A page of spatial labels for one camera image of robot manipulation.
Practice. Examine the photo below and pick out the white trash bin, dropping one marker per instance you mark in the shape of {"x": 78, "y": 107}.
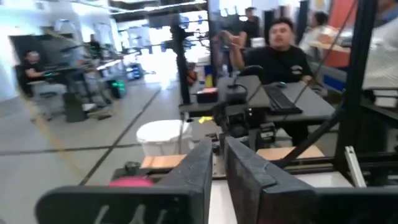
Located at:
{"x": 158, "y": 137}

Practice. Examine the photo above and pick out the yellow tag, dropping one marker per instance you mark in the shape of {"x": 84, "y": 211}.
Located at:
{"x": 205, "y": 119}

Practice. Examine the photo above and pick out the small black desktop device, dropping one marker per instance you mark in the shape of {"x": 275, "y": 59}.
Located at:
{"x": 236, "y": 95}

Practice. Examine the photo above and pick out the black box red lid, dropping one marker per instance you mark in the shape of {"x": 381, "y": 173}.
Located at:
{"x": 206, "y": 97}

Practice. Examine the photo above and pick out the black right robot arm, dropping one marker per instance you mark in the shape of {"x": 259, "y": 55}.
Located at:
{"x": 264, "y": 133}

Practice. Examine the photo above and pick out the magenta plate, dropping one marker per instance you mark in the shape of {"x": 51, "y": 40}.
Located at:
{"x": 130, "y": 181}

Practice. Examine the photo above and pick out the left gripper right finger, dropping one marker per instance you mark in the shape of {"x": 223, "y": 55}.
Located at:
{"x": 255, "y": 193}

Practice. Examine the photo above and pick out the grey desk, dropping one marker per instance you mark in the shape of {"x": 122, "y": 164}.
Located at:
{"x": 311, "y": 105}

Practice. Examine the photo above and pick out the black keyboard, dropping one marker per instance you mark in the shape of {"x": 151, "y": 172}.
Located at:
{"x": 280, "y": 99}

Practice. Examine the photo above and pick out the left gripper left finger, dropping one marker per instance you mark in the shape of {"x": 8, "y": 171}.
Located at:
{"x": 186, "y": 193}

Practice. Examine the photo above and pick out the green lit computer tower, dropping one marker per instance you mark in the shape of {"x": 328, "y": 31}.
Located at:
{"x": 117, "y": 88}

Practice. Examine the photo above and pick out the person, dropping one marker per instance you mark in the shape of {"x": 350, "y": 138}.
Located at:
{"x": 32, "y": 70}
{"x": 280, "y": 62}
{"x": 251, "y": 28}
{"x": 94, "y": 46}
{"x": 314, "y": 34}

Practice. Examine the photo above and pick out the black computer mouse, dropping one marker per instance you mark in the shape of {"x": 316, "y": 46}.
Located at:
{"x": 280, "y": 84}

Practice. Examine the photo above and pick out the orange partition panel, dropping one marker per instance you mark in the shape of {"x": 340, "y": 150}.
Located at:
{"x": 342, "y": 12}

